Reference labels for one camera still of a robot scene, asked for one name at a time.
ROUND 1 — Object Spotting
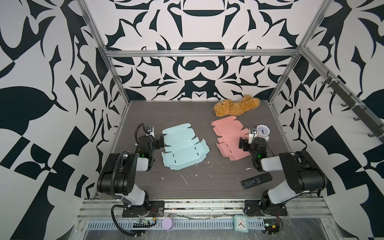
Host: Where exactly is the purple round disc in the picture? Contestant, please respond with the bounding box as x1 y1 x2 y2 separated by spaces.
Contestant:
162 217 174 231

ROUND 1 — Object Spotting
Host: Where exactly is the light blue paper box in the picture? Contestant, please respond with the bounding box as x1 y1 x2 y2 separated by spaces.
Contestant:
162 123 210 170

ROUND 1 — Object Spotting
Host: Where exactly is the white slotted cable duct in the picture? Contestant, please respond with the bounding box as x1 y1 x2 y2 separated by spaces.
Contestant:
87 219 265 231

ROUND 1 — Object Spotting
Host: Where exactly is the wall hook rail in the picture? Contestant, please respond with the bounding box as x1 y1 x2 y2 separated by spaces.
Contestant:
322 71 384 144

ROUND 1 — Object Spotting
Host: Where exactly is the brown teddy bear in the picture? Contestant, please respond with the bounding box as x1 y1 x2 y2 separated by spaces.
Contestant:
213 95 261 117

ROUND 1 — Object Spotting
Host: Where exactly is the white alarm clock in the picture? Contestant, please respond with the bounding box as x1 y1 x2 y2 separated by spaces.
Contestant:
256 125 271 142

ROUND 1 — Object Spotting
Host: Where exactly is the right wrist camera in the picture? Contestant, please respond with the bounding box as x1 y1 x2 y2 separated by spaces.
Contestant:
248 128 257 144

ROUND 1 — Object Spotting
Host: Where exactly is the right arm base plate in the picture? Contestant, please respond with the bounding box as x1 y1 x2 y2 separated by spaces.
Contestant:
243 200 288 217

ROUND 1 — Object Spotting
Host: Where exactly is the right circuit board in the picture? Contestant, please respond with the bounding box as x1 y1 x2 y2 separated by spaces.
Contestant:
263 218 283 236

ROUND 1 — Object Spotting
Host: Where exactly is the pink flat paper box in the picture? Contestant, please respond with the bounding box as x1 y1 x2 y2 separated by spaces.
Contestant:
211 116 250 161

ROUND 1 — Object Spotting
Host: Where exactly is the left circuit board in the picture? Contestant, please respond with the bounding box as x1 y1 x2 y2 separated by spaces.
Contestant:
133 218 157 228

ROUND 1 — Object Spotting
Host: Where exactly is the black remote control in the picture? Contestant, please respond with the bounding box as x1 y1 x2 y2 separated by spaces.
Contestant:
241 173 273 190

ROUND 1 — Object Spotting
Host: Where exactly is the teal square clock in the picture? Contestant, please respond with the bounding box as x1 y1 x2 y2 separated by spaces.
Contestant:
234 215 249 233

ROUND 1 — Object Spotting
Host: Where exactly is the circuit board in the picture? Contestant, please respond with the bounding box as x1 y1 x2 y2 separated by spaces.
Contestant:
133 218 157 228
263 218 283 236

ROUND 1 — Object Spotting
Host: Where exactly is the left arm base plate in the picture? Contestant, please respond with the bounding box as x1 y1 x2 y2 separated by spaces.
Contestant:
122 201 165 218

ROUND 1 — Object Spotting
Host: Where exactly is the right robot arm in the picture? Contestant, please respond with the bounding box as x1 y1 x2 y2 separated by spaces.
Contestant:
239 137 328 217

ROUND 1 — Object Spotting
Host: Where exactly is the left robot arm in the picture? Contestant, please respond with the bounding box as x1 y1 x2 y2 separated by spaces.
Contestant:
97 123 162 213

